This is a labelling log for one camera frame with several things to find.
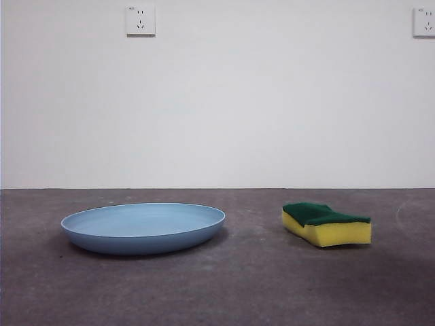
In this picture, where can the light blue round plate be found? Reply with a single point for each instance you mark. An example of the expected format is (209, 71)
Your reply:
(142, 234)

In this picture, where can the white wall socket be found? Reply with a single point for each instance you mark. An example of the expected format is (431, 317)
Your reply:
(425, 23)
(141, 20)

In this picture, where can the green and yellow sponge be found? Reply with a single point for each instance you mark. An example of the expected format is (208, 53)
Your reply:
(340, 234)

